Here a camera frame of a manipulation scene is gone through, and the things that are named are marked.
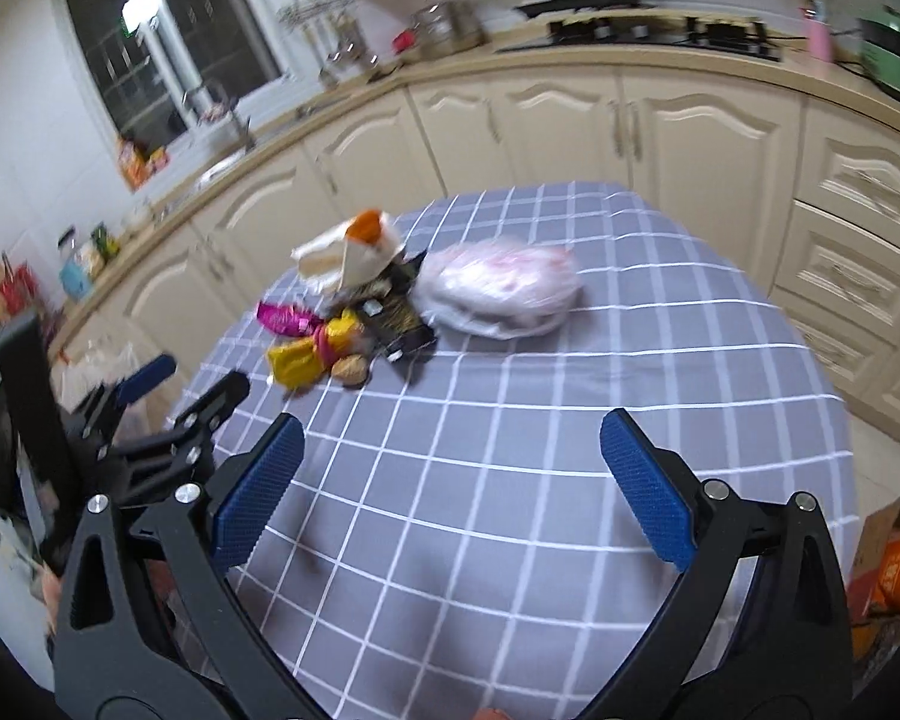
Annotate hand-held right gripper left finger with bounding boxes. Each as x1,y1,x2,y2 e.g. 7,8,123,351
52,414,306,720

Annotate black wok stand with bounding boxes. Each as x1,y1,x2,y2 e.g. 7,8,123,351
514,0,655,17

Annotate cream kitchen cabinets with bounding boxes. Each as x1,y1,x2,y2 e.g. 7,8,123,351
52,64,900,458

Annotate black gas stove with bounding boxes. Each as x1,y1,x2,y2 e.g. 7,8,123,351
495,11,786,65

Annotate blue label jar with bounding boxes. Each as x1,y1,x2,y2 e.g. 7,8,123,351
58,229,95,301

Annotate white orange crumpled wrapper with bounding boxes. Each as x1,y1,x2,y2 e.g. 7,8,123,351
292,210,407,295

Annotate pink foil wrapper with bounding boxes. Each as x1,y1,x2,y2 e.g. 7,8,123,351
257,300,323,338

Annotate dark kitchen window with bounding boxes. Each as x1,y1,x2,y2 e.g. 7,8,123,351
56,0,286,137

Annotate steel pot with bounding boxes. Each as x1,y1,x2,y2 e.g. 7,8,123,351
412,0,488,61

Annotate red wire basket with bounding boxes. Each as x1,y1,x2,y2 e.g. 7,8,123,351
0,262,43,317

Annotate green appliance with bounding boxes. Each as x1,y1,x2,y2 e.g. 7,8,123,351
859,4,900,115

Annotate white plastic bag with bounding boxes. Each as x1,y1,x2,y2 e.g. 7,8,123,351
417,238,582,338

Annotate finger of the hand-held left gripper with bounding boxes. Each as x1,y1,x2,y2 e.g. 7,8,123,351
64,354,177,458
116,370,251,502

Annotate pink utensil cup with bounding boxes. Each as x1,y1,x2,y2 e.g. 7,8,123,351
799,0,835,62

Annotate orange snack packets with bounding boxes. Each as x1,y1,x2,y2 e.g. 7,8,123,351
116,135,170,190

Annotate translucent plastic bag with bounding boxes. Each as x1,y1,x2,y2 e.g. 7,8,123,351
52,341,158,428

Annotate grey checked tablecloth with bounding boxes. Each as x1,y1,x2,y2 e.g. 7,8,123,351
169,181,860,720

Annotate cardboard box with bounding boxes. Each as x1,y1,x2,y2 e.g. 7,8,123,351
847,487,900,661

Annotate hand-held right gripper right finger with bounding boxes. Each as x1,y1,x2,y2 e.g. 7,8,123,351
600,409,854,720

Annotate hanging utensil rack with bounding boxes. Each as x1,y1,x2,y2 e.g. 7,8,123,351
277,0,370,85

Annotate metal faucet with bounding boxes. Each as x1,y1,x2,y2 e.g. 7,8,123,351
184,82,256,152

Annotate yellow foil wrapper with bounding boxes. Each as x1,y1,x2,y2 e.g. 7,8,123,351
268,315,376,391

